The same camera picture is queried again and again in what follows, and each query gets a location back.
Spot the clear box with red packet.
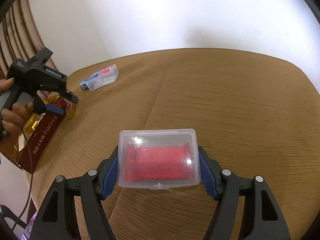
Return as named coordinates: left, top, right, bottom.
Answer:
left=117, top=128, right=201, bottom=190

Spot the person's left hand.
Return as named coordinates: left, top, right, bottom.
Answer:
left=0, top=77, right=34, bottom=137

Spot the purple clothing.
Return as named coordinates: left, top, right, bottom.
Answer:
left=21, top=211, right=37, bottom=240

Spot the blue dotted small box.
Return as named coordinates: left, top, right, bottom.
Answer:
left=79, top=80, right=89, bottom=90

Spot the red gold toffee tin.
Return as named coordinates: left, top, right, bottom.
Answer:
left=1, top=95, right=76, bottom=173

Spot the clear floss pick box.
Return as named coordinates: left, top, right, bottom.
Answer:
left=86, top=64, right=119, bottom=91

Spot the black cable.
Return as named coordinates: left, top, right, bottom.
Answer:
left=10, top=125, right=34, bottom=230

